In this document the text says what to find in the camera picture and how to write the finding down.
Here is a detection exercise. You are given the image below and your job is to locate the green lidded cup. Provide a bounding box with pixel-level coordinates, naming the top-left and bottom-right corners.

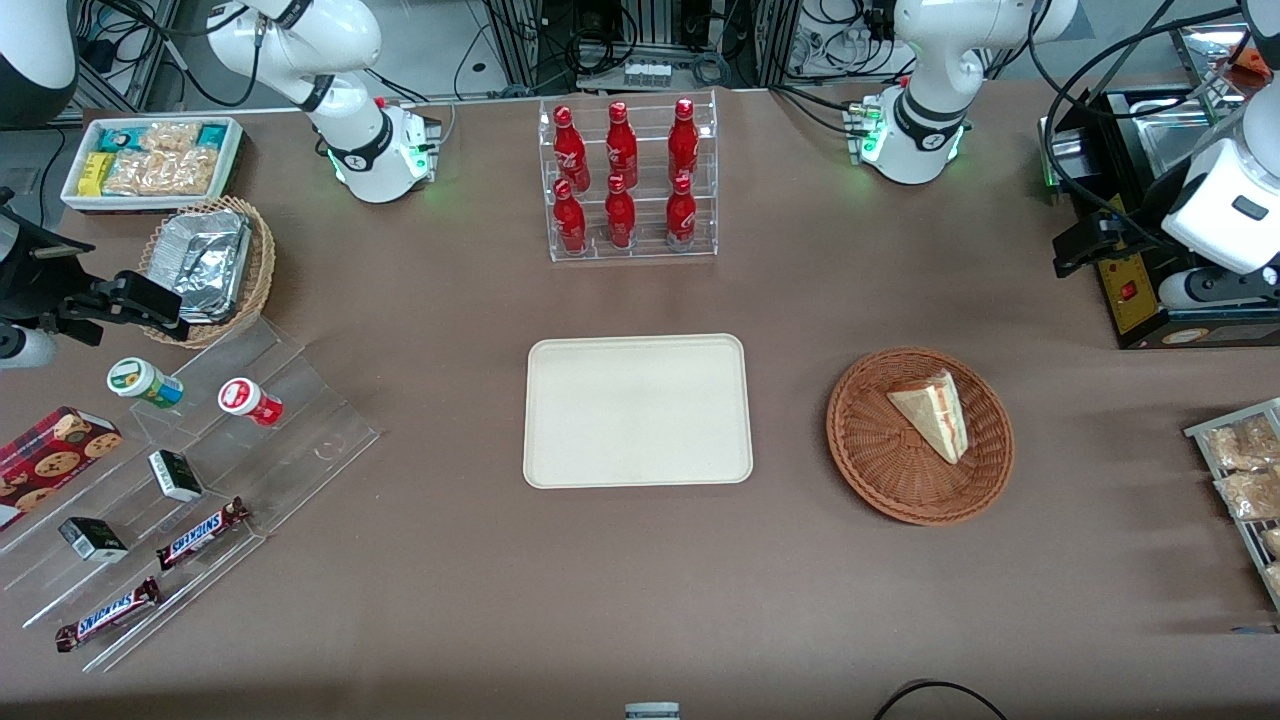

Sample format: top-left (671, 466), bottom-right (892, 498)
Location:
top-left (107, 357), bottom-right (185, 410)

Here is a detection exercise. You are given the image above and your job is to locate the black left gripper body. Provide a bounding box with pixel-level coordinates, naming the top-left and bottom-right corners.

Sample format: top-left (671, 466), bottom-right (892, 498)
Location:
top-left (1095, 195), bottom-right (1186, 263)

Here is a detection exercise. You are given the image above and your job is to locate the white plastic bin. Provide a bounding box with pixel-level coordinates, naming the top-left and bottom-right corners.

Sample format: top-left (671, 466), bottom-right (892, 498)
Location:
top-left (60, 116), bottom-right (244, 213)

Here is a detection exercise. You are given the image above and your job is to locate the cream rectangular tray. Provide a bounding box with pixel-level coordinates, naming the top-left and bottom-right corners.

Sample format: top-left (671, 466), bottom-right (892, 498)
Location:
top-left (523, 333), bottom-right (754, 490)

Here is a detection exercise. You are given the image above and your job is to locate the clear acrylic bottle rack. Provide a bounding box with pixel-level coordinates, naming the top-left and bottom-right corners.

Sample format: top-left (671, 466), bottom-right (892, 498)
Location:
top-left (537, 90), bottom-right (719, 263)

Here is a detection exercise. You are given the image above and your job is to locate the clear bag of crackers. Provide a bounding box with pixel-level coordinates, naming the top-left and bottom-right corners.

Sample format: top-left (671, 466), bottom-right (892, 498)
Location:
top-left (138, 122), bottom-right (204, 153)
top-left (103, 148), bottom-right (219, 197)

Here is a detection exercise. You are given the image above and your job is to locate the light tan wicker basket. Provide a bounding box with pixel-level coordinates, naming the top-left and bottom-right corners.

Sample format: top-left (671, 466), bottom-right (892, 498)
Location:
top-left (138, 195), bottom-right (277, 349)

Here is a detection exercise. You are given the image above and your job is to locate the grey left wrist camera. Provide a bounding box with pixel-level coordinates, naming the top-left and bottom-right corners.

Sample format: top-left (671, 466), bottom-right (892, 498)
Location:
top-left (1158, 265), bottom-right (1280, 313)

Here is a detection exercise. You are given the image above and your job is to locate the small dark green box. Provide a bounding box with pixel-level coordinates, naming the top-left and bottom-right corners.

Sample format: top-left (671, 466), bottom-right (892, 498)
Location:
top-left (148, 449), bottom-right (204, 503)
top-left (58, 516), bottom-right (129, 563)

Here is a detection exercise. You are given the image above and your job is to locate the black looped cable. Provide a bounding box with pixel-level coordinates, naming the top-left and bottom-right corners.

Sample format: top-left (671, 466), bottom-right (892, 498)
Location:
top-left (873, 680), bottom-right (1009, 720)

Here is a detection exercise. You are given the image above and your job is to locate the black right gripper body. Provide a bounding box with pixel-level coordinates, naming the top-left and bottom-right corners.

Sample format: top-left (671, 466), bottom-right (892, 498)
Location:
top-left (0, 190), bottom-right (103, 327)

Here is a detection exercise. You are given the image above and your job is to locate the stack of foil trays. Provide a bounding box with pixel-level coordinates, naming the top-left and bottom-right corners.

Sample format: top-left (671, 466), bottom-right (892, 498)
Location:
top-left (148, 210), bottom-right (253, 325)

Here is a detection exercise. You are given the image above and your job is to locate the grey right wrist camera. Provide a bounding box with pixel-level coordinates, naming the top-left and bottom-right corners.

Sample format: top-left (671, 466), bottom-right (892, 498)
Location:
top-left (0, 325), bottom-right (58, 371)

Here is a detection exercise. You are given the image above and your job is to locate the red cookie box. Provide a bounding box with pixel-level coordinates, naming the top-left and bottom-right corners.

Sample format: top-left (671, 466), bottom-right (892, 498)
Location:
top-left (0, 405), bottom-right (124, 533)

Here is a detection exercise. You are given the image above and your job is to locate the black countertop appliance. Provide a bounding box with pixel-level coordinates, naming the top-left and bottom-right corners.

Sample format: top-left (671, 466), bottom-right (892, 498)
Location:
top-left (1038, 85), bottom-right (1280, 351)

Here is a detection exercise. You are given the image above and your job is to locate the grey wire rack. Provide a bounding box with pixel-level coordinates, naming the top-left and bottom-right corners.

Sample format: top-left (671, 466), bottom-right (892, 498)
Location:
top-left (1184, 397), bottom-right (1280, 613)

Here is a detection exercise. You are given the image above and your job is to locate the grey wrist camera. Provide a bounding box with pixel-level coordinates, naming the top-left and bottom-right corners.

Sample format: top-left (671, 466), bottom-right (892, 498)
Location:
top-left (1158, 265), bottom-right (1280, 313)
top-left (0, 325), bottom-right (58, 371)

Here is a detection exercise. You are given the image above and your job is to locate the clear acrylic stepped stand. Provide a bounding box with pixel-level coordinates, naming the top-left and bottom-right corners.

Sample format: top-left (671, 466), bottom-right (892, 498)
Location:
top-left (0, 315), bottom-right (383, 673)

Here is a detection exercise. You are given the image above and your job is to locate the stainless steel tray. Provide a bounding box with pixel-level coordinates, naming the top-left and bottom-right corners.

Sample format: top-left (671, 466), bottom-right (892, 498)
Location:
top-left (1168, 20), bottom-right (1261, 111)

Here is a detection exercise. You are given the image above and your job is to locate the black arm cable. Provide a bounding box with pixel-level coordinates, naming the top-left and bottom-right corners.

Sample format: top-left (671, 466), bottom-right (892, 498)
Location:
top-left (1028, 0), bottom-right (1246, 236)

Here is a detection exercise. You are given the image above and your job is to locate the brown round wicker basket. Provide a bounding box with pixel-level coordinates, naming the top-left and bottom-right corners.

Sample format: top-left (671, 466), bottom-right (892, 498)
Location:
top-left (826, 346), bottom-right (1015, 527)

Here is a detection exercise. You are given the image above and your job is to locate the Snickers chocolate bar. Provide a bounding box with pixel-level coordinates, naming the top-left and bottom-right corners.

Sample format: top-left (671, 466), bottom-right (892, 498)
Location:
top-left (55, 577), bottom-right (162, 653)
top-left (155, 497), bottom-right (251, 572)

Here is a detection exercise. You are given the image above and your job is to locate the triangle sandwich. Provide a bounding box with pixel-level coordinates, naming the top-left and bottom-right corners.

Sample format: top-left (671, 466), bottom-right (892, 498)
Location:
top-left (886, 368), bottom-right (969, 466)

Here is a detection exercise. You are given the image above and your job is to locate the metal equipment rack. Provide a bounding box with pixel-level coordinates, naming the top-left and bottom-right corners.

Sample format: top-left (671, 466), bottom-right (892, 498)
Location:
top-left (485, 0), bottom-right (801, 93)

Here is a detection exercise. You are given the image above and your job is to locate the red cola bottle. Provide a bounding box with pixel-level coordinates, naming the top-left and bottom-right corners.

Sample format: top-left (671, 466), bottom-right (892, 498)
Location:
top-left (668, 97), bottom-right (700, 186)
top-left (606, 100), bottom-right (639, 189)
top-left (553, 105), bottom-right (589, 191)
top-left (553, 179), bottom-right (588, 254)
top-left (666, 173), bottom-right (698, 249)
top-left (605, 174), bottom-right (637, 250)

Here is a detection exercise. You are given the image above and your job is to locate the red lidded cup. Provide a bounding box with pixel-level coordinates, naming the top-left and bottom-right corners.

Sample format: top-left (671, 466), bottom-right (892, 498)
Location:
top-left (218, 377), bottom-right (284, 428)

